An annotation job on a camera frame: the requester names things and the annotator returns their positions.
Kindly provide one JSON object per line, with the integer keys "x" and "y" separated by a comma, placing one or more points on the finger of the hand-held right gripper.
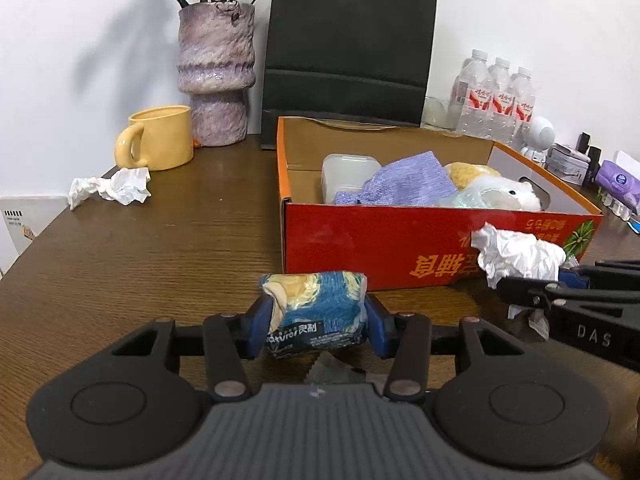
{"x": 610, "y": 274}
{"x": 530, "y": 291}

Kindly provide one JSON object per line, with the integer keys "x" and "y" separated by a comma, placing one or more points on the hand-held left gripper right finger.
{"x": 379, "y": 325}

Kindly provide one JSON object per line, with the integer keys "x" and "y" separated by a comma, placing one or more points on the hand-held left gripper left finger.
{"x": 260, "y": 327}

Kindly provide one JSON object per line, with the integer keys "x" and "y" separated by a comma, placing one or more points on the white tissue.
{"x": 520, "y": 255}
{"x": 115, "y": 187}

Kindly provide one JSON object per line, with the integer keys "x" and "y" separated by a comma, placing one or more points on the blue printed tissue pack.
{"x": 320, "y": 310}

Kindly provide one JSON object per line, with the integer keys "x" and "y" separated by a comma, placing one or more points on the red cardboard box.
{"x": 380, "y": 240}

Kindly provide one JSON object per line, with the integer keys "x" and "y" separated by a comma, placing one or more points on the yellow white plush hamster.
{"x": 515, "y": 192}

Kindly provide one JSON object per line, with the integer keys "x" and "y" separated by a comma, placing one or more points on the clear bubble bag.
{"x": 465, "y": 199}

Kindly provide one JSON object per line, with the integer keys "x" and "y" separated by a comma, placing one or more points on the clear cotton swab box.
{"x": 347, "y": 172}

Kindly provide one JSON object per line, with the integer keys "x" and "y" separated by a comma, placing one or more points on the clear glass container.
{"x": 440, "y": 112}

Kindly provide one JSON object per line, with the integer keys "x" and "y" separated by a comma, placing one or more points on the row of small white vials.
{"x": 616, "y": 205}

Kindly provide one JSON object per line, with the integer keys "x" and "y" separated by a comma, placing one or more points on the purple wipes pack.
{"x": 622, "y": 185}

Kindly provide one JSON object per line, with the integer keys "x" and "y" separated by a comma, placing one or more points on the small black box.
{"x": 592, "y": 160}

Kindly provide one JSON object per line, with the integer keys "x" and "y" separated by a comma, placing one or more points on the grey small box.
{"x": 567, "y": 165}

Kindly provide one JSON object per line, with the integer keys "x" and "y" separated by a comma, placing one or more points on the white robot toy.
{"x": 540, "y": 135}

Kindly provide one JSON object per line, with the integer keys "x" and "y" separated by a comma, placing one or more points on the clear water bottle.
{"x": 522, "y": 110}
{"x": 472, "y": 95}
{"x": 500, "y": 102}

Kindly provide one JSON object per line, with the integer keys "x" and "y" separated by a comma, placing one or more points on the yellow mug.
{"x": 165, "y": 137}

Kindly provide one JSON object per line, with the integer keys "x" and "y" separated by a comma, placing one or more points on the white card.
{"x": 25, "y": 230}

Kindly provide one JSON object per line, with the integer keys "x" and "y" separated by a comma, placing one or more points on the purple textured vase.
{"x": 217, "y": 70}

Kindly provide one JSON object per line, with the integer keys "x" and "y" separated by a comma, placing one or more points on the black paper bag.
{"x": 350, "y": 35}

